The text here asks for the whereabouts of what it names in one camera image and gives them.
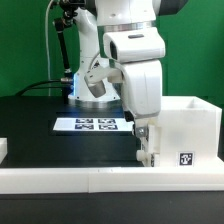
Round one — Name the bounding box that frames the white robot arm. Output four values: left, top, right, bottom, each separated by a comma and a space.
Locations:
55, 0, 188, 138

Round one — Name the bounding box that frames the white thin cable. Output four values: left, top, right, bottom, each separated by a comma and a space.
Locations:
44, 0, 56, 97

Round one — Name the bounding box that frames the printed marker sheet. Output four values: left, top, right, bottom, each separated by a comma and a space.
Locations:
53, 118, 133, 132

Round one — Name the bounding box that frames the white front drawer box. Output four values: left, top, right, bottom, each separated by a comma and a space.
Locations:
136, 150, 156, 167

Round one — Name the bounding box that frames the white drawer cabinet frame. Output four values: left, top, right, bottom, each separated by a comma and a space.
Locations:
149, 96, 222, 167

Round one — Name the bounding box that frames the black cable bundle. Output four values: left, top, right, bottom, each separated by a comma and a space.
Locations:
14, 18, 75, 98

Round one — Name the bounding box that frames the white workspace border frame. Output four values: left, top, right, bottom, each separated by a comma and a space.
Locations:
0, 138, 224, 194

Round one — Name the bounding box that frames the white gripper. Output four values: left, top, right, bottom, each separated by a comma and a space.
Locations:
103, 27, 165, 138

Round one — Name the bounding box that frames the white drawer box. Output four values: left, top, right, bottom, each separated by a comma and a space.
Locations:
136, 150, 156, 167
141, 125, 161, 154

